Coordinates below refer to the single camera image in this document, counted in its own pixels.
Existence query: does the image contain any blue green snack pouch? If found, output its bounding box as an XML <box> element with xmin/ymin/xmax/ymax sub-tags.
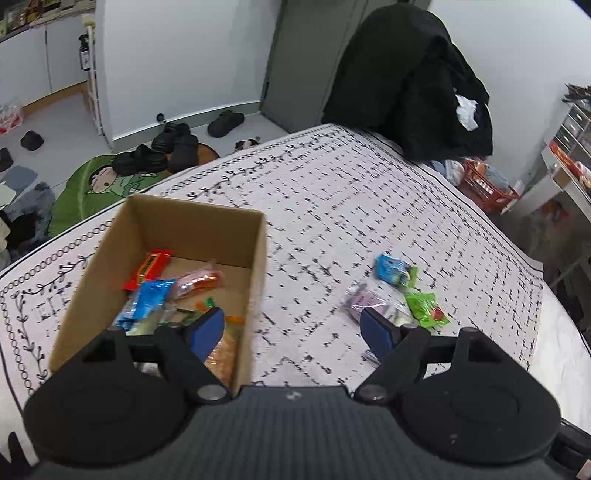
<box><xmin>376</xmin><ymin>254</ymin><xmax>418</xmax><ymax>289</ymax></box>

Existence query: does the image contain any orange biscuit pack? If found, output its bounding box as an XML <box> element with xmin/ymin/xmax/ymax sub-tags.
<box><xmin>205</xmin><ymin>322</ymin><xmax>242</xmax><ymax>387</ymax></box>

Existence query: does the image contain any grey drawer organizer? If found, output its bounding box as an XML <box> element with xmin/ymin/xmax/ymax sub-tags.
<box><xmin>553</xmin><ymin>104</ymin><xmax>591</xmax><ymax>168</ymax></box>

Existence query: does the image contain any green cartoon floor mat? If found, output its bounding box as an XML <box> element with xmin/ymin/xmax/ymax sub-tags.
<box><xmin>48</xmin><ymin>142</ymin><xmax>221</xmax><ymax>239</ymax></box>

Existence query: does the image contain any black coat over chair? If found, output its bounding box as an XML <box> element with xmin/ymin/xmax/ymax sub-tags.
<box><xmin>322</xmin><ymin>3</ymin><xmax>493</xmax><ymax>161</ymax></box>

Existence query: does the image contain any clear pack white cake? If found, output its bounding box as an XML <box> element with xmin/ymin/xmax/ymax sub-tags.
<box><xmin>388</xmin><ymin>302</ymin><xmax>415</xmax><ymax>327</ymax></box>

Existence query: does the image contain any white shelf rack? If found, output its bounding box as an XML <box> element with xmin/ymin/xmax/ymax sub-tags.
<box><xmin>78</xmin><ymin>13</ymin><xmax>104</xmax><ymax>136</ymax></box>

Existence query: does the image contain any grey door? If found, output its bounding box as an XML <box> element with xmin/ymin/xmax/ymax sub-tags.
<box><xmin>260</xmin><ymin>1</ymin><xmax>393</xmax><ymax>133</ymax></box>

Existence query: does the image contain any purple snack pouch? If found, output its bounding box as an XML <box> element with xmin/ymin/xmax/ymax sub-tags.
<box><xmin>342</xmin><ymin>282</ymin><xmax>394</xmax><ymax>323</ymax></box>

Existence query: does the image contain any brown cardboard box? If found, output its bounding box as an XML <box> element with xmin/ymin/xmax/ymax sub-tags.
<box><xmin>47</xmin><ymin>193</ymin><xmax>269</xmax><ymax>397</ymax></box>

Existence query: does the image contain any grey fluffy rug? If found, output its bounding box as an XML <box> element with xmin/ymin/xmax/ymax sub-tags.
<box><xmin>1</xmin><ymin>182</ymin><xmax>55</xmax><ymax>262</ymax></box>

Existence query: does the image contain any red orange small snack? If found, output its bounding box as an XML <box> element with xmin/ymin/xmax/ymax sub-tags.
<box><xmin>169</xmin><ymin>266</ymin><xmax>223</xmax><ymax>300</ymax></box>

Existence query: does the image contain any red plastic basket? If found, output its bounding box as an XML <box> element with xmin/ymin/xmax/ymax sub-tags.
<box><xmin>459</xmin><ymin>160</ymin><xmax>519</xmax><ymax>214</ymax></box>

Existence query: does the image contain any dark green candy pack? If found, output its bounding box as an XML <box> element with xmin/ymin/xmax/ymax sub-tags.
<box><xmin>126</xmin><ymin>297</ymin><xmax>216</xmax><ymax>336</ymax></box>

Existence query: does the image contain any light green fruit snack pouch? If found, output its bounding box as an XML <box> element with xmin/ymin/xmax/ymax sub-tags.
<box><xmin>405</xmin><ymin>292</ymin><xmax>450</xmax><ymax>328</ymax></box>

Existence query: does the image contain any blue candy wrapper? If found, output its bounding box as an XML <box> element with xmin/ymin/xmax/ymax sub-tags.
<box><xmin>112</xmin><ymin>279</ymin><xmax>175</xmax><ymax>331</ymax></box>

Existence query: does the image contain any black shoes pile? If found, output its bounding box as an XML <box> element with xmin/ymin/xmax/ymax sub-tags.
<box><xmin>111</xmin><ymin>123</ymin><xmax>199</xmax><ymax>176</ymax></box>

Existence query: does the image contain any white patterned black-marked blanket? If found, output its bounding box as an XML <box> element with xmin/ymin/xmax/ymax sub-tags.
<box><xmin>1</xmin><ymin>125</ymin><xmax>561</xmax><ymax>479</ymax></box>

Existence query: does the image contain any black slipper far left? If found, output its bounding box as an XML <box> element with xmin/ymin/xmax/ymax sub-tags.
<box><xmin>20</xmin><ymin>130</ymin><xmax>44</xmax><ymax>152</ymax></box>

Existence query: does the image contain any white desk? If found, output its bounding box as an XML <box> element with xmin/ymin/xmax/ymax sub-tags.
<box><xmin>507</xmin><ymin>140</ymin><xmax>591</xmax><ymax>278</ymax></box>

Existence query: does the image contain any red chocolate bar wrapper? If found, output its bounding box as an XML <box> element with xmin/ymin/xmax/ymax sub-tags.
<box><xmin>123</xmin><ymin>249</ymin><xmax>172</xmax><ymax>292</ymax></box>

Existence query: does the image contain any black slipper near door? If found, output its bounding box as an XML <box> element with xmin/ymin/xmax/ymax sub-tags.
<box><xmin>207</xmin><ymin>110</ymin><xmax>245</xmax><ymax>138</ymax></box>

